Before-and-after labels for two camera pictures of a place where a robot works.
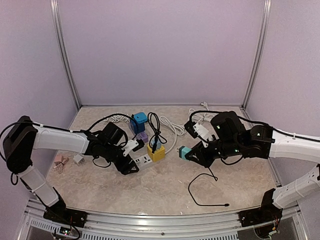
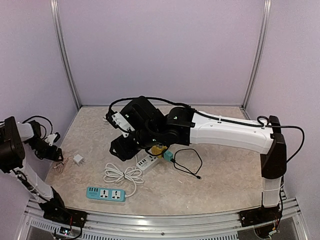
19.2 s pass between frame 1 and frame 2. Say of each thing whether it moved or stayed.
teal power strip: moved
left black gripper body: moved
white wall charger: stayed
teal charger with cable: moved
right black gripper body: moved
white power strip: moved
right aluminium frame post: stayed
